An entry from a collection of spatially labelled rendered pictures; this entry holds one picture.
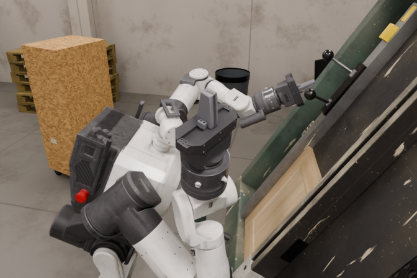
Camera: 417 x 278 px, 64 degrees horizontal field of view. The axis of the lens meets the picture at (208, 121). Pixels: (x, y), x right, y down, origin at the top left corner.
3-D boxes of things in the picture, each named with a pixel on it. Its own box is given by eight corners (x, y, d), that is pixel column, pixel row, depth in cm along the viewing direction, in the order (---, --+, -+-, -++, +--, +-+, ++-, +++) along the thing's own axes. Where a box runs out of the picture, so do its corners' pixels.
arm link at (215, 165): (158, 128, 52) (162, 178, 60) (205, 159, 48) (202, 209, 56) (210, 94, 60) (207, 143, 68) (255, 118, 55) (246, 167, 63)
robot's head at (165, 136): (157, 151, 90) (168, 124, 87) (149, 129, 98) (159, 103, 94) (179, 153, 94) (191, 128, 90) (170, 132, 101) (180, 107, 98)
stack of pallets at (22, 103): (123, 98, 510) (116, 43, 475) (95, 120, 438) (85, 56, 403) (54, 92, 535) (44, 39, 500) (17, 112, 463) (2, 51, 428)
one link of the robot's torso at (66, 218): (44, 244, 111) (54, 206, 104) (64, 218, 123) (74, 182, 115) (122, 276, 113) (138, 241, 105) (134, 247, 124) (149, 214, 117)
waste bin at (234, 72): (251, 109, 473) (253, 69, 449) (243, 121, 434) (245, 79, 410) (219, 105, 486) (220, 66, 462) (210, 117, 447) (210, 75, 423)
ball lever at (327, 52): (353, 80, 111) (321, 57, 116) (361, 71, 109) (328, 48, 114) (351, 80, 108) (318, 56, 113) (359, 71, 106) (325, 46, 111)
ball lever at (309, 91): (324, 104, 117) (299, 94, 109) (332, 95, 115) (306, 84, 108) (331, 111, 114) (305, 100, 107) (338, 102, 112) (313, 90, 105)
